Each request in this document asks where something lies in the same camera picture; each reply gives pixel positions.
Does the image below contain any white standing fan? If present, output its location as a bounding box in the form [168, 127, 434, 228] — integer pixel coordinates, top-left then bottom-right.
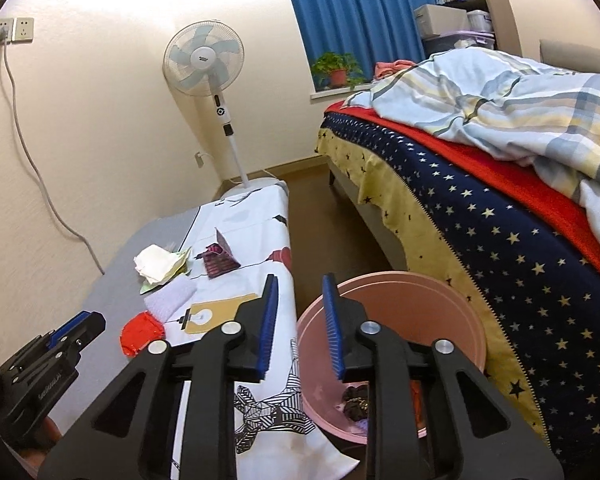
[162, 20, 279, 196]

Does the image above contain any yellow star bed sheet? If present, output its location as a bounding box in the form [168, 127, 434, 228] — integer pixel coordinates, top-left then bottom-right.
[316, 127, 550, 442]

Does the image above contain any grey power cable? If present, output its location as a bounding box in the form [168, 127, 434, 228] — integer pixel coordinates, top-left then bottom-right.
[0, 34, 106, 276]

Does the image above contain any red blanket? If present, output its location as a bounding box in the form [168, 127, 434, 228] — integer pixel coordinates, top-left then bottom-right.
[325, 102, 600, 274]

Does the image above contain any green yellow paper wrapper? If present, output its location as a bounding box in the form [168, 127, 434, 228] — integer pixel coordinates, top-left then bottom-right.
[137, 247, 192, 295]

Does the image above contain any navy star blanket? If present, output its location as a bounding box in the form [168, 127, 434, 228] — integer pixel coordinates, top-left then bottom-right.
[321, 113, 600, 479]

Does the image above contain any dark trash in bin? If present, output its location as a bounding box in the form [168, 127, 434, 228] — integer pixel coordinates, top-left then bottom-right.
[341, 384, 370, 422]

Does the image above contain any pink plastic trash bin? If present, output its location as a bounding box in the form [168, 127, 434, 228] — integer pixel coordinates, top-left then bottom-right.
[297, 271, 486, 444]

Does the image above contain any grey low table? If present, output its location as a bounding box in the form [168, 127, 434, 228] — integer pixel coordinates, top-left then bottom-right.
[50, 207, 199, 432]

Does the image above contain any white wall socket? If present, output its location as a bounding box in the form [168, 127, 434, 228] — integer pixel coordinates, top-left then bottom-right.
[0, 18, 35, 44]

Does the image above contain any maroon paper box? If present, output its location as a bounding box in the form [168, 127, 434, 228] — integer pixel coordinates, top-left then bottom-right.
[195, 230, 240, 280]

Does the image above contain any blue curtain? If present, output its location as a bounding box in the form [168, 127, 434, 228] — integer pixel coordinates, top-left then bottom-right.
[291, 0, 434, 80]

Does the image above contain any white crumpled tissue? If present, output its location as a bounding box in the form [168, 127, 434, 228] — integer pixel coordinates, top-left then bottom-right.
[133, 244, 180, 284]

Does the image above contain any grey headboard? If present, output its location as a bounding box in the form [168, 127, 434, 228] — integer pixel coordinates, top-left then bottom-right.
[540, 39, 600, 74]

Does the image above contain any grey storage box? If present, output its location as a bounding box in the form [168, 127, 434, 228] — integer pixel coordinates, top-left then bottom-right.
[414, 4, 470, 40]

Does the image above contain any red crumpled wrapper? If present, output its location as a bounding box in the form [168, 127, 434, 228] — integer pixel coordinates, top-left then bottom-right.
[120, 311, 166, 358]

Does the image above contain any pink clothing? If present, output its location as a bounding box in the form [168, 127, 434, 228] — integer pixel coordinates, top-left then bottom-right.
[374, 58, 416, 80]

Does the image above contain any white towel piece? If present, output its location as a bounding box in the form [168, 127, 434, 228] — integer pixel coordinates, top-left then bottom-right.
[144, 274, 197, 323]

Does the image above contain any clear plastic storage bin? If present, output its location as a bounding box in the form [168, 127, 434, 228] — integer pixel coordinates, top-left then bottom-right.
[422, 30, 496, 56]

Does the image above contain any potted green plant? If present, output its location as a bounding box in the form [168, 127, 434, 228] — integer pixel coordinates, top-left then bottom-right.
[310, 51, 367, 89]

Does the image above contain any white printed table cloth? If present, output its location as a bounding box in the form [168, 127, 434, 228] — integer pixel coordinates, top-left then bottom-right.
[164, 184, 358, 479]

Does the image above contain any plaid light blue duvet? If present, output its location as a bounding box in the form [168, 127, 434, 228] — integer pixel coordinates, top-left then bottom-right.
[344, 47, 600, 243]

